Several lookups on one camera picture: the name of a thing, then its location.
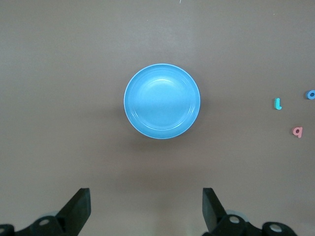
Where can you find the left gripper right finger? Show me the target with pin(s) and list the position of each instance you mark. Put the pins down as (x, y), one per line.
(211, 211)

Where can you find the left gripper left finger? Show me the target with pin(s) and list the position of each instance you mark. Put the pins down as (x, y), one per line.
(76, 211)

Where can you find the pink foam letter q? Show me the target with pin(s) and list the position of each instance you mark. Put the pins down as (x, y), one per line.
(297, 131)

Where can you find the teal foam letter l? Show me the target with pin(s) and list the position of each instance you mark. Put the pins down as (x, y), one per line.
(277, 104)

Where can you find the blue foam letter o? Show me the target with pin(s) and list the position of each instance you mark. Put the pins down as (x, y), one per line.
(308, 94)

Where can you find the blue plate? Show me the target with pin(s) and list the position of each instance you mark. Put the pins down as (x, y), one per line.
(162, 102)

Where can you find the brown table cover sheet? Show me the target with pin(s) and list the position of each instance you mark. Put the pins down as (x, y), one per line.
(73, 73)

